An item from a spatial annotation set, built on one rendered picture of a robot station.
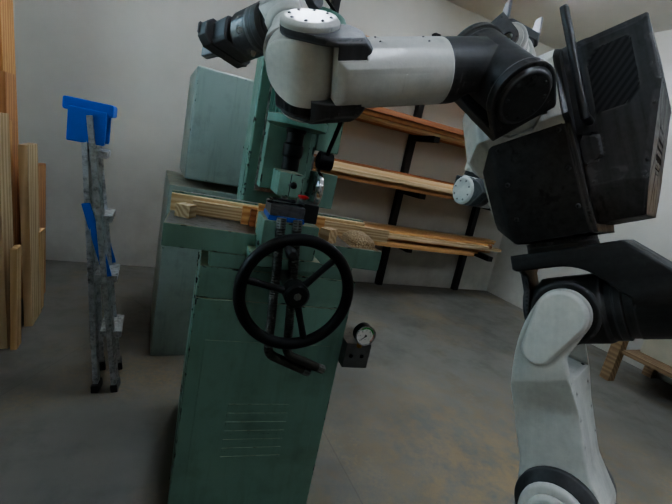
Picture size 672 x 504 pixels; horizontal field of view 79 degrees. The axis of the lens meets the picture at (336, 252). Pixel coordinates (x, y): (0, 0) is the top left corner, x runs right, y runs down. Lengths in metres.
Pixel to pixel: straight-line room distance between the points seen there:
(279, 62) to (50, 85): 3.02
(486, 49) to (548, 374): 0.53
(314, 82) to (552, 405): 0.67
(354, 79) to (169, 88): 2.99
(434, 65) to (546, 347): 0.49
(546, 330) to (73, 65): 3.30
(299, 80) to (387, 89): 0.12
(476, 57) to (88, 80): 3.11
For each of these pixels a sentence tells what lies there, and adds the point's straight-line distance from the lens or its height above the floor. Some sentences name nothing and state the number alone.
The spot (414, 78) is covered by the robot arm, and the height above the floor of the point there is 1.26.
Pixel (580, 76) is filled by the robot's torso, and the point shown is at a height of 1.32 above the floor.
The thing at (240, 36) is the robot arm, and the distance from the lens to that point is 0.90.
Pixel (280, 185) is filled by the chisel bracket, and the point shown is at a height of 1.03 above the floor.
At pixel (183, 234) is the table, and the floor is 0.88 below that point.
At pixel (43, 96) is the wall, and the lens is 3.56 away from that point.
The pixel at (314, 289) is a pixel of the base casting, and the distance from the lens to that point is 1.18.
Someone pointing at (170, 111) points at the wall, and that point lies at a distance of 3.49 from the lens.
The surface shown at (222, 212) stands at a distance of 1.25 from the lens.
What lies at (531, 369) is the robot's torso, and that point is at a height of 0.85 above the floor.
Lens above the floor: 1.13
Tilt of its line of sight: 12 degrees down
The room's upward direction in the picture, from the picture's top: 12 degrees clockwise
